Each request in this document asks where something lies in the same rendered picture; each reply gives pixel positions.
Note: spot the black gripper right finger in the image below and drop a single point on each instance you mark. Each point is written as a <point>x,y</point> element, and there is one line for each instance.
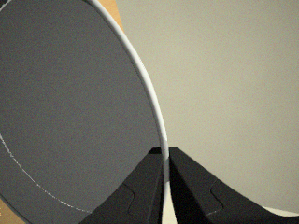
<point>199,197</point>

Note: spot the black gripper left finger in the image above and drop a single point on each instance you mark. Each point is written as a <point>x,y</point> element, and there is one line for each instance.
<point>140,197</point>

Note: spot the grey plate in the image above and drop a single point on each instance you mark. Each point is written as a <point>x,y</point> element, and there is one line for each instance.
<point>75,119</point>

